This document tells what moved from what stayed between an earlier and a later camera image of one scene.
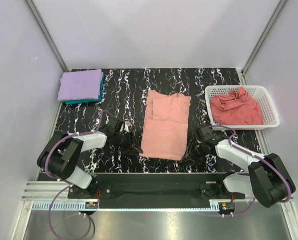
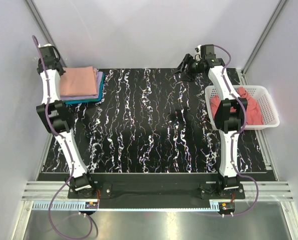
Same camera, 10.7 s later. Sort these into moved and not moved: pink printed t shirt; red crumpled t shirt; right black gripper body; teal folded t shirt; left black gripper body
Moved: right black gripper body; left black gripper body; pink printed t shirt
Not moved: red crumpled t shirt; teal folded t shirt
